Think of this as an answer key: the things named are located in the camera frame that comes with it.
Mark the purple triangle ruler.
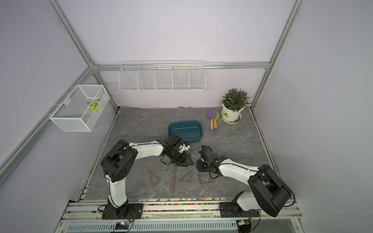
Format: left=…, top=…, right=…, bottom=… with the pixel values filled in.
left=198, top=174, right=216, bottom=184

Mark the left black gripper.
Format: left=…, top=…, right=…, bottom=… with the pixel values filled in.
left=168, top=147, right=194, bottom=167

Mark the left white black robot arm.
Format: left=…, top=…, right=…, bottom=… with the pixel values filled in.
left=101, top=136, right=193, bottom=209

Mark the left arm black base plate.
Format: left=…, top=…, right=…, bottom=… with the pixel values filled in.
left=102, top=203, right=144, bottom=220

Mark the green leaf toy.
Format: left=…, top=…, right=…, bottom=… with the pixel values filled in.
left=87, top=98, right=102, bottom=112

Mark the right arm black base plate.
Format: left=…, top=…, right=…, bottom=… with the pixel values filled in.
left=218, top=202, right=260, bottom=218

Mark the green circuit board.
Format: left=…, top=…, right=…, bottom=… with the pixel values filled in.
left=115, top=222, right=131, bottom=231

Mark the potted green plant white pot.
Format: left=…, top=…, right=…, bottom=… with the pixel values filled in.
left=221, top=88, right=251, bottom=124

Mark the long pink straight ruler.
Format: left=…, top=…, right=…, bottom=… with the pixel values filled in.
left=169, top=165, right=177, bottom=194

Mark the teal plastic storage box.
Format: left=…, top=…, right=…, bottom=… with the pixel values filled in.
left=168, top=120, right=204, bottom=143

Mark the white mesh side basket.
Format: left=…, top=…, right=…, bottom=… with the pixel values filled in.
left=50, top=84, right=110, bottom=132

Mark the purple toy shovel pink handle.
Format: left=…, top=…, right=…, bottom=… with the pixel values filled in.
left=207, top=109, right=217, bottom=131

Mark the aluminium rail frame front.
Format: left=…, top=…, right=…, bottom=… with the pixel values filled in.
left=53, top=197, right=307, bottom=233

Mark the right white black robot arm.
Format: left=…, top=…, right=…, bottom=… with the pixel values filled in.
left=197, top=145, right=294, bottom=217

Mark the long white wire wall basket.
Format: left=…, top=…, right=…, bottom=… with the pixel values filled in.
left=118, top=60, right=207, bottom=92

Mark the pink triangle ruler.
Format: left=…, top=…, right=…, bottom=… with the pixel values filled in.
left=179, top=171, right=195, bottom=183
left=147, top=170, right=161, bottom=188

